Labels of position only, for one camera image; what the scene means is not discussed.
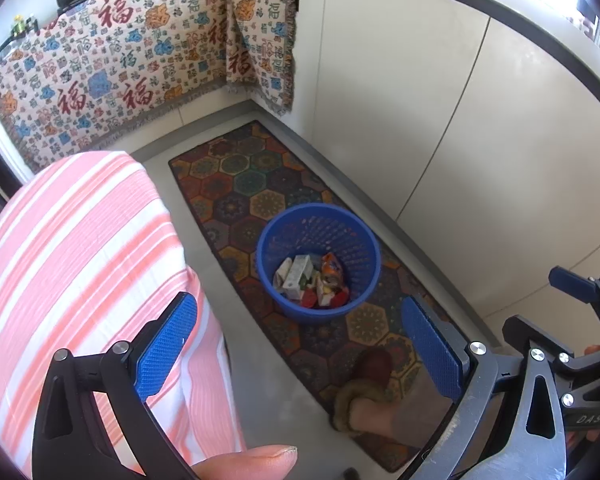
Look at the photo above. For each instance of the person's left hand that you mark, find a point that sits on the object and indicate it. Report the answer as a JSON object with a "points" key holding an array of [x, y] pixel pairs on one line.
{"points": [[245, 465]]}

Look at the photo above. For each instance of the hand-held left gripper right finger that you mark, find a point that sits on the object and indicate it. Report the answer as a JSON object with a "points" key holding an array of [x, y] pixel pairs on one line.
{"points": [[432, 345]]}

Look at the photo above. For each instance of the orange foil chip bag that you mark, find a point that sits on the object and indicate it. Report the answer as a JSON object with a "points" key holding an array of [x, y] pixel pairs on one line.
{"points": [[332, 267]]}

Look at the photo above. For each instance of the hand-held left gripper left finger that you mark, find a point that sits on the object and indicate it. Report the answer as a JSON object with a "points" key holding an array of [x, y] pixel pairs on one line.
{"points": [[167, 345]]}

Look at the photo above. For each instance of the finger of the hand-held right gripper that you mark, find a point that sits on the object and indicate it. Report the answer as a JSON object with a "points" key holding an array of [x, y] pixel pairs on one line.
{"points": [[525, 330], [572, 282]]}

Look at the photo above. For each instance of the yellow capped oil bottle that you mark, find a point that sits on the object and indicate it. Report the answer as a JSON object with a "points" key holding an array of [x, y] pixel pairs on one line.
{"points": [[18, 26]]}

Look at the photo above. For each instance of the white lower cabinets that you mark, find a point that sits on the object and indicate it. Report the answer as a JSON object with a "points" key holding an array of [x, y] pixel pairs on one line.
{"points": [[430, 110]]}

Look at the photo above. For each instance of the patterned floor mat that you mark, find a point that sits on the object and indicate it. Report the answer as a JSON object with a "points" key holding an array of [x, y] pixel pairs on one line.
{"points": [[240, 170]]}

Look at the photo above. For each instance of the round table, striped cloth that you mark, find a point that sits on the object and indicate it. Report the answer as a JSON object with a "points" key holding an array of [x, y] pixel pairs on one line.
{"points": [[80, 240]]}

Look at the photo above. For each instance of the blue plastic basket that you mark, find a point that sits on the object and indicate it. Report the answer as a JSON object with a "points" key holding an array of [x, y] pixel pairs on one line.
{"points": [[320, 225]]}

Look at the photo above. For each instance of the white milk carton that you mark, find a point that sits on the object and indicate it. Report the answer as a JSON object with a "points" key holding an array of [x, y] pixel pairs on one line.
{"points": [[298, 275]]}

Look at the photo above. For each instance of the red fuzzy slipper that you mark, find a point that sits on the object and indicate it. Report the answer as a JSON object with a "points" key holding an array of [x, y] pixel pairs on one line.
{"points": [[375, 365]]}

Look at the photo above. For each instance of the large printed cloth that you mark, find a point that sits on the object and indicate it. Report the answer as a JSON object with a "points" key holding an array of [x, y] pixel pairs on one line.
{"points": [[105, 60]]}

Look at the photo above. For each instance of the small printed cloth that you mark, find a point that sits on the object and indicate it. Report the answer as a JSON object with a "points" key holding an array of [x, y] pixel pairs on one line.
{"points": [[260, 35]]}

